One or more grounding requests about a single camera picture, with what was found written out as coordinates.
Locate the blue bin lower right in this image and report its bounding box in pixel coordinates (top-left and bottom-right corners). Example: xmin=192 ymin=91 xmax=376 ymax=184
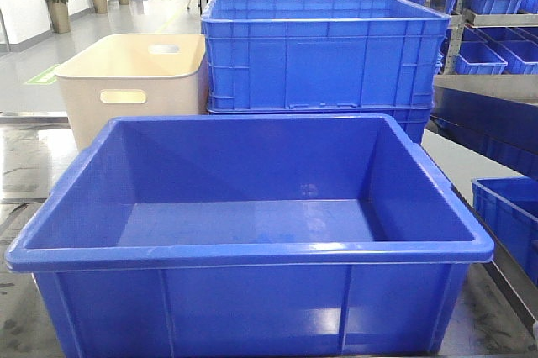
xmin=472 ymin=176 xmax=537 ymax=283

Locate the blue bin on shelf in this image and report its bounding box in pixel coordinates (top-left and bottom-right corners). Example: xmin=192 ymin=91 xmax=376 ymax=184
xmin=455 ymin=42 xmax=508 ymax=75

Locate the large blue bin front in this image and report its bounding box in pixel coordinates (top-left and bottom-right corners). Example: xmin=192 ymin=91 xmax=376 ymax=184
xmin=5 ymin=114 xmax=494 ymax=357

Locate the beige plastic basket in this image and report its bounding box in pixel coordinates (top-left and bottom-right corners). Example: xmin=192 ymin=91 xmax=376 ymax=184
xmin=55 ymin=34 xmax=208 ymax=150

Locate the large blue ribbed crate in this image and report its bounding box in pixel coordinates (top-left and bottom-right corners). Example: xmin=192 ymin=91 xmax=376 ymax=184
xmin=201 ymin=0 xmax=450 ymax=113

